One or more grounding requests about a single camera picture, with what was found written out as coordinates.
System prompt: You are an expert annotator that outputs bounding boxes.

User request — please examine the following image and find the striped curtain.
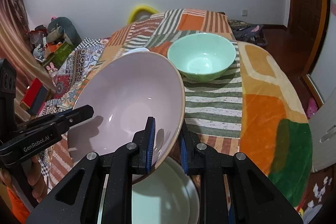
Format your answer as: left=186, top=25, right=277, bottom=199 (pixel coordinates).
left=1, top=0, right=54, bottom=121

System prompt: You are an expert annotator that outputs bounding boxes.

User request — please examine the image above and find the patterned quilt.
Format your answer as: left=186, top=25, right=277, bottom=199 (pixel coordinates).
left=31, top=37, right=111, bottom=188

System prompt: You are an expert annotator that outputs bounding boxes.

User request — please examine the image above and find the yellow hoop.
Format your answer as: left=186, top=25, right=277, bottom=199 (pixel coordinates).
left=127, top=5, right=159, bottom=24

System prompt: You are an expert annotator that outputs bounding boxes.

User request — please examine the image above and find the wall socket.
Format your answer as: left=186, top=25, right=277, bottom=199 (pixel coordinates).
left=241, top=9, right=248, bottom=16

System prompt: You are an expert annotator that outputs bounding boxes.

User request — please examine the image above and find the person left hand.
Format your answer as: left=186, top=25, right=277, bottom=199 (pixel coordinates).
left=27, top=156, right=47, bottom=202

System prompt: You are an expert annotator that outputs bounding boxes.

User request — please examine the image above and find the striped patchwork blanket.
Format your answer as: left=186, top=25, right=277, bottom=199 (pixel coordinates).
left=36, top=8, right=314, bottom=214

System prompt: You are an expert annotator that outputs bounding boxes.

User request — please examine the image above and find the red box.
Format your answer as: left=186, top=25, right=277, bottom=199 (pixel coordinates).
left=20, top=78, right=43, bottom=109

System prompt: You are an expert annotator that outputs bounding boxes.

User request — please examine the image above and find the dark bag on floor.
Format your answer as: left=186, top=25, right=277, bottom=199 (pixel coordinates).
left=228, top=20, right=268, bottom=47

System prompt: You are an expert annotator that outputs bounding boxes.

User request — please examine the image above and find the white bowl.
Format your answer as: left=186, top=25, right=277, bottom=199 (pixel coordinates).
left=122, top=47, right=149, bottom=56

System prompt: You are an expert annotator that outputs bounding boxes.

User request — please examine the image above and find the white plate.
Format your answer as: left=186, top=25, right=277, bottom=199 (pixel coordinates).
left=165, top=156, right=200, bottom=223

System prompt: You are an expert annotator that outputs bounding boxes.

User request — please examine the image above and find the green cardboard box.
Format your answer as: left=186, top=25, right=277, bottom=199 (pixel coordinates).
left=42, top=42, right=75, bottom=69

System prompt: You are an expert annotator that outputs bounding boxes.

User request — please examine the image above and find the pink bunny toy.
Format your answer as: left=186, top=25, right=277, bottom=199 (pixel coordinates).
left=46, top=63, right=58, bottom=78

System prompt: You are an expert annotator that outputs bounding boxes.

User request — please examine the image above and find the mint green plate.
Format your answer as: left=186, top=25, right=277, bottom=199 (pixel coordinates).
left=131, top=161, right=189, bottom=223

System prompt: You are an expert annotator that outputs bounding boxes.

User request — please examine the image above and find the grey plush toy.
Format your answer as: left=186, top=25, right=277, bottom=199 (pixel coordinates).
left=47, top=17, right=81, bottom=46

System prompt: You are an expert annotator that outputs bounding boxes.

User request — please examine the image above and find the pink bowl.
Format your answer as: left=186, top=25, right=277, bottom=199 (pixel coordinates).
left=67, top=52, right=185, bottom=172

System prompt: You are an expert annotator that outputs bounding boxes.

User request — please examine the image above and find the green bowl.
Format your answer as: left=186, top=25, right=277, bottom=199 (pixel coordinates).
left=167, top=33, right=237, bottom=83

